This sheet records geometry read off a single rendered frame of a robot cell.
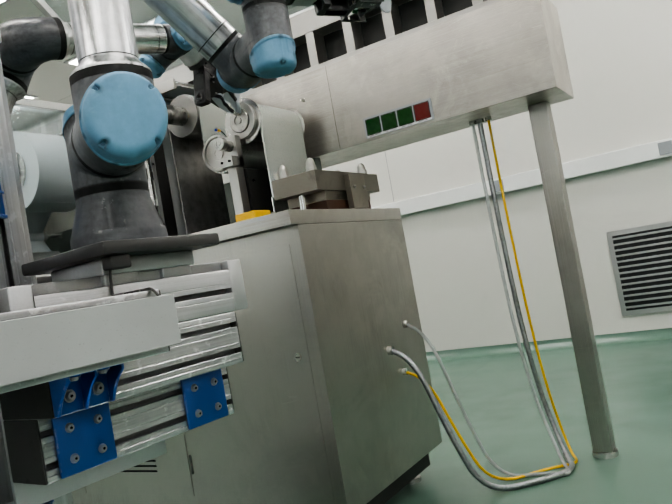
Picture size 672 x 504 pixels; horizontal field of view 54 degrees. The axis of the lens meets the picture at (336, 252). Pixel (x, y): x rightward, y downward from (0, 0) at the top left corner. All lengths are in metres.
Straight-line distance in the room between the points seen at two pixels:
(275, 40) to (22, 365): 0.62
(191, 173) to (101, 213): 1.37
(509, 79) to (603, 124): 2.33
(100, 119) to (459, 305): 3.92
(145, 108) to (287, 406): 1.05
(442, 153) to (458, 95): 2.53
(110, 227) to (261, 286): 0.79
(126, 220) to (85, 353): 0.28
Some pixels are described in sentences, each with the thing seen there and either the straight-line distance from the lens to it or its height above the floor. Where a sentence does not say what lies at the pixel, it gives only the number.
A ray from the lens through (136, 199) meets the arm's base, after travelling 1.09.
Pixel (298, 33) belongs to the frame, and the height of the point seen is 1.59.
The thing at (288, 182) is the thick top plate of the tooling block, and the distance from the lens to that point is 2.01.
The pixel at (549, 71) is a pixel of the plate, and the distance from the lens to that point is 2.11.
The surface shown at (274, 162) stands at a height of 1.10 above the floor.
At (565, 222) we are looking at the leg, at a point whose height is 0.75.
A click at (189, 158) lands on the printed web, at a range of 2.44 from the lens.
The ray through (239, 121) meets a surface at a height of 1.25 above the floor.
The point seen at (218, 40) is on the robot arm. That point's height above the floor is 1.15.
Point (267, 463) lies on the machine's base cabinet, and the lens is 1.91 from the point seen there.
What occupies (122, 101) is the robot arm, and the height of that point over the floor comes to 1.00.
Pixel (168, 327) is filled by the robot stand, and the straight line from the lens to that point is 0.93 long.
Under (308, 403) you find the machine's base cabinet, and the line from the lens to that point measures 1.78.
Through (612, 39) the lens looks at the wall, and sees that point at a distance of 4.50.
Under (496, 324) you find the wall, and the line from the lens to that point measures 4.62.
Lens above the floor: 0.71
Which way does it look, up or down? 2 degrees up
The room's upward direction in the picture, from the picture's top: 10 degrees counter-clockwise
